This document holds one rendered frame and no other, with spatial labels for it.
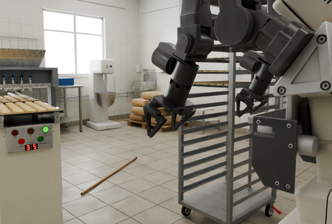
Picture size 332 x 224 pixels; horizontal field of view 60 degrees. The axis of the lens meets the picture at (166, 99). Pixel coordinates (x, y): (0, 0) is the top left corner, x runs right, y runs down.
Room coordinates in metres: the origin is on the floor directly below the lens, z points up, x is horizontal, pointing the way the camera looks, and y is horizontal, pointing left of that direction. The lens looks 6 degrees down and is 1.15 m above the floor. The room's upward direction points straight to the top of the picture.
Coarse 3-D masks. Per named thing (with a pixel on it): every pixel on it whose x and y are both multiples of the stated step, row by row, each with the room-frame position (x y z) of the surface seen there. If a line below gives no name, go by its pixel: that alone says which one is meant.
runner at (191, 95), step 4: (204, 92) 2.31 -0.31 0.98; (208, 92) 2.34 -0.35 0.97; (212, 92) 2.38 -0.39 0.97; (216, 92) 2.42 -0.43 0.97; (220, 92) 2.45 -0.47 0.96; (224, 92) 2.49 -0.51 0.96; (228, 92) 2.53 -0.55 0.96; (188, 96) 2.18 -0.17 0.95; (192, 96) 2.21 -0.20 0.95; (196, 96) 2.24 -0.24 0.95; (200, 96) 2.24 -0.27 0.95; (204, 96) 2.27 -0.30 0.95
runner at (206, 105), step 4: (200, 104) 2.28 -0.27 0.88; (204, 104) 2.31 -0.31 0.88; (208, 104) 2.35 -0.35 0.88; (212, 104) 2.38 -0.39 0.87; (216, 104) 2.42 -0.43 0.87; (220, 104) 2.45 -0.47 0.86; (224, 104) 2.48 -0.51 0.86; (228, 104) 2.49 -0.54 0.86; (196, 108) 2.22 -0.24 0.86; (200, 108) 2.24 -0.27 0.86
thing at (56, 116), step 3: (9, 93) 3.17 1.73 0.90; (12, 93) 3.17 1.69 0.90; (42, 114) 1.91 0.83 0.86; (45, 114) 1.84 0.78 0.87; (48, 114) 1.78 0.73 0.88; (51, 114) 1.72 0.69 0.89; (54, 114) 1.67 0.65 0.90; (57, 114) 1.68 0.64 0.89; (45, 117) 1.85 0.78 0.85; (48, 117) 1.78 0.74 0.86; (51, 117) 1.72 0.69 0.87; (54, 117) 1.68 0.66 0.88; (57, 117) 1.69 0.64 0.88; (51, 120) 1.73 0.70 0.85; (54, 120) 1.68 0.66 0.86; (57, 120) 1.69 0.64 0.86; (54, 123) 1.68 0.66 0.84
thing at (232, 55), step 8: (232, 56) 1.81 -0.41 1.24; (232, 64) 1.81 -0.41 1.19; (232, 72) 1.81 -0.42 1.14; (232, 80) 1.80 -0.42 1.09; (232, 88) 1.80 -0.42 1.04; (232, 96) 1.80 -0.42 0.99; (232, 104) 1.80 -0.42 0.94; (232, 112) 1.80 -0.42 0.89; (232, 120) 1.80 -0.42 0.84; (232, 128) 1.81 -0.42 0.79; (232, 136) 1.81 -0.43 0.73; (232, 144) 1.81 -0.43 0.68; (232, 152) 1.81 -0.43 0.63; (232, 160) 1.81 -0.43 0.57; (232, 168) 1.81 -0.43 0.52; (232, 176) 1.81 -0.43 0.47; (232, 184) 1.82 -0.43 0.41; (232, 192) 1.82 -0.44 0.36; (232, 200) 1.82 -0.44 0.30; (232, 208) 1.82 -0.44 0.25
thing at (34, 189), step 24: (24, 120) 1.79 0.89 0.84; (48, 120) 1.79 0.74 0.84; (0, 144) 1.54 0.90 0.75; (0, 168) 1.54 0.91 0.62; (24, 168) 1.60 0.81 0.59; (48, 168) 1.68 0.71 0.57; (0, 192) 1.53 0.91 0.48; (24, 192) 1.60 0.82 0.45; (48, 192) 1.68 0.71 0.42; (0, 216) 1.53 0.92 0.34; (24, 216) 1.60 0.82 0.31; (48, 216) 1.67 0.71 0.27
